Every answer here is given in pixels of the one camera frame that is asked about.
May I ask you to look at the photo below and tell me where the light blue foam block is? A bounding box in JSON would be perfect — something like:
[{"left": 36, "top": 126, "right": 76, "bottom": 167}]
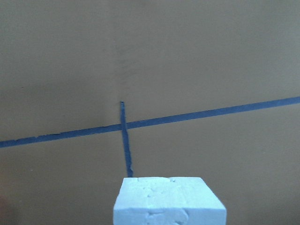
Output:
[{"left": 113, "top": 177, "right": 227, "bottom": 225}]

